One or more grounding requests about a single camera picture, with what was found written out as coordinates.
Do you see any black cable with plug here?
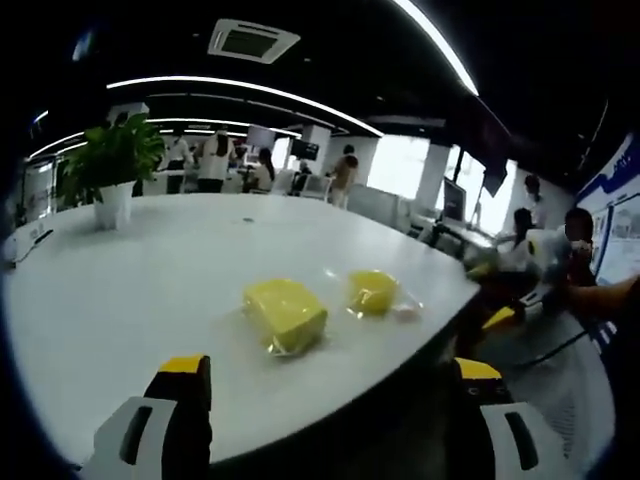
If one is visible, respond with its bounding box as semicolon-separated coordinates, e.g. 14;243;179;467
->
4;228;55;264

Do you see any ceiling air conditioner vent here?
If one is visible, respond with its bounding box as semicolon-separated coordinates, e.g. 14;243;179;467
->
207;18;302;64

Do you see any dark wall screen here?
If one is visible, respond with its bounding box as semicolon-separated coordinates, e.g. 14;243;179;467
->
291;138;321;159
248;124;277;147

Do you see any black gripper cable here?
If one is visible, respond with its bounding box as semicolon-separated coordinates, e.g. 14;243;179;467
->
514;329;590;372

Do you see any green potted plant white pot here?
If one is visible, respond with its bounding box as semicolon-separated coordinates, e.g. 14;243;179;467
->
59;113;167;231

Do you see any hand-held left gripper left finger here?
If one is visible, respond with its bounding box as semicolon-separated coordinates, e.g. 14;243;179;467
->
79;353;214;480

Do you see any small yellow silicone block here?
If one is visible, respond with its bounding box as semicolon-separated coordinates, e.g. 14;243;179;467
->
346;269;400;317

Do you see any grey mesh chair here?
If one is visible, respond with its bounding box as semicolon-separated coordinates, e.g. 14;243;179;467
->
499;309;617;474

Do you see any dark computer monitor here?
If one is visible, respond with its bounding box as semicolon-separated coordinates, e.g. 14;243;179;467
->
442;178;467;222

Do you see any large yellow silicone block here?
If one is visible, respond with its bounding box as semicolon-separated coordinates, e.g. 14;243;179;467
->
242;278;330;357

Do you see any long curved ceiling light strip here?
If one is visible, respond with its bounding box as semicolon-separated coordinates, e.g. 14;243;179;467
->
105;75;385;137

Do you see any blue and white wall poster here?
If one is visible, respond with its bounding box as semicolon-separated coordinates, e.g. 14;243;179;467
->
574;132;640;286

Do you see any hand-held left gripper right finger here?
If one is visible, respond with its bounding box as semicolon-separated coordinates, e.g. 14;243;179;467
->
452;355;577;480

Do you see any bright wide ceiling light strip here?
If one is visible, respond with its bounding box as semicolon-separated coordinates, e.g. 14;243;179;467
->
392;0;481;96

